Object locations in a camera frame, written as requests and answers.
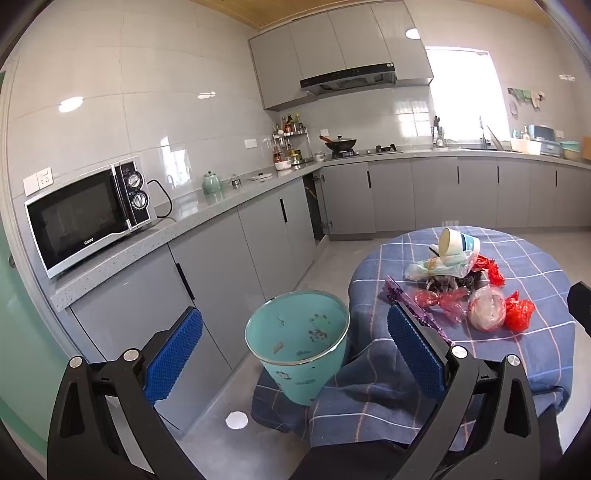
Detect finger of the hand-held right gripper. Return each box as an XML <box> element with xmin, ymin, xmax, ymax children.
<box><xmin>567</xmin><ymin>281</ymin><xmax>591</xmax><ymax>340</ymax></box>

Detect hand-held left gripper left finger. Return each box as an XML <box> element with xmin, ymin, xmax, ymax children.
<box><xmin>46</xmin><ymin>307</ymin><xmax>206</xmax><ymax>480</ymax></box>

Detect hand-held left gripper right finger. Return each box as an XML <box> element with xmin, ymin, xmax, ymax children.
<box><xmin>387</xmin><ymin>302</ymin><xmax>541</xmax><ymax>480</ymax></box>

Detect clear red plastic wrapper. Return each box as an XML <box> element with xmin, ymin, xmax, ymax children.
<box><xmin>413</xmin><ymin>287</ymin><xmax>472</xmax><ymax>326</ymax></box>

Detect purple foil wrapper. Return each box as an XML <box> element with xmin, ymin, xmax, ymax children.
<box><xmin>384</xmin><ymin>275</ymin><xmax>455</xmax><ymax>347</ymax></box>

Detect white plastic bag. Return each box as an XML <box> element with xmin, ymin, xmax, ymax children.
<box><xmin>467</xmin><ymin>285</ymin><xmax>508</xmax><ymax>332</ymax></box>

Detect clear green-printed plastic bag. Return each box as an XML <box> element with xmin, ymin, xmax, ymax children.
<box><xmin>404</xmin><ymin>256</ymin><xmax>476</xmax><ymax>280</ymax></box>

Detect red snack bag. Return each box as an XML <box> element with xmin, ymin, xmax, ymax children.
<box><xmin>473</xmin><ymin>255</ymin><xmax>506</xmax><ymax>287</ymax></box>

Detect white and blue paper cup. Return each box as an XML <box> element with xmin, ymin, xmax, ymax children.
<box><xmin>436</xmin><ymin>226</ymin><xmax>482</xmax><ymax>259</ymax></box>

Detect teal trash bin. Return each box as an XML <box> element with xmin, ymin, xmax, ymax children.
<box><xmin>245</xmin><ymin>290</ymin><xmax>350</xmax><ymax>407</ymax></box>

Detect blue plaid tablecloth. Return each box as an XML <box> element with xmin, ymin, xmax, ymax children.
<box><xmin>252</xmin><ymin>226</ymin><xmax>578</xmax><ymax>450</ymax></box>

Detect grey lower kitchen cabinets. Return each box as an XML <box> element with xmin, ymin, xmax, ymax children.
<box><xmin>67</xmin><ymin>156</ymin><xmax>591</xmax><ymax>432</ymax></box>

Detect grey kitchen cabinets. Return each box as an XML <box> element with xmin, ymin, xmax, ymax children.
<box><xmin>67</xmin><ymin>156</ymin><xmax>591</xmax><ymax>432</ymax></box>
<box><xmin>248</xmin><ymin>0</ymin><xmax>435</xmax><ymax>112</ymax></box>

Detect grey speckled kitchen countertop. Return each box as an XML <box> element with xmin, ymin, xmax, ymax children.
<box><xmin>51</xmin><ymin>150</ymin><xmax>591</xmax><ymax>310</ymax></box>

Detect black and silver microwave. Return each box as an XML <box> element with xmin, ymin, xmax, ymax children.
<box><xmin>24</xmin><ymin>156</ymin><xmax>157</xmax><ymax>280</ymax></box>

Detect blue storage box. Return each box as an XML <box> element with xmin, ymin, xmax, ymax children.
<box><xmin>527</xmin><ymin>124</ymin><xmax>565</xmax><ymax>157</ymax></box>

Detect gas stove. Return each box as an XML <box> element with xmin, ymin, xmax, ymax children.
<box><xmin>330</xmin><ymin>144</ymin><xmax>403</xmax><ymax>158</ymax></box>

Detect black wok with lid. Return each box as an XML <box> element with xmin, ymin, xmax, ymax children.
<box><xmin>318</xmin><ymin>135</ymin><xmax>358</xmax><ymax>153</ymax></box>

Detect metal spice rack with bottles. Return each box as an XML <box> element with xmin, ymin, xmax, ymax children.
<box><xmin>271</xmin><ymin>113</ymin><xmax>309</xmax><ymax>167</ymax></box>

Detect bright window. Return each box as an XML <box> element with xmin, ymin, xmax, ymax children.
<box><xmin>425</xmin><ymin>47</ymin><xmax>511</xmax><ymax>148</ymax></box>

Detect black range hood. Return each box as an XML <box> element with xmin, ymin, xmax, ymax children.
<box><xmin>299</xmin><ymin>62</ymin><xmax>398</xmax><ymax>97</ymax></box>

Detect grey upper kitchen cabinets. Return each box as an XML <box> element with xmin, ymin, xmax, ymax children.
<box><xmin>248</xmin><ymin>0</ymin><xmax>435</xmax><ymax>112</ymax></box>

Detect black microwave cable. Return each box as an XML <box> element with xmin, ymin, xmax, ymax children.
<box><xmin>147</xmin><ymin>179</ymin><xmax>174</xmax><ymax>220</ymax></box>

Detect wall hooks with cloths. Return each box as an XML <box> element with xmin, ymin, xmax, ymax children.
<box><xmin>507</xmin><ymin>87</ymin><xmax>546</xmax><ymax>109</ymax></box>

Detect white double wall socket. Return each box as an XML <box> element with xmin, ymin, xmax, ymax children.
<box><xmin>23</xmin><ymin>167</ymin><xmax>54</xmax><ymax>195</ymax></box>

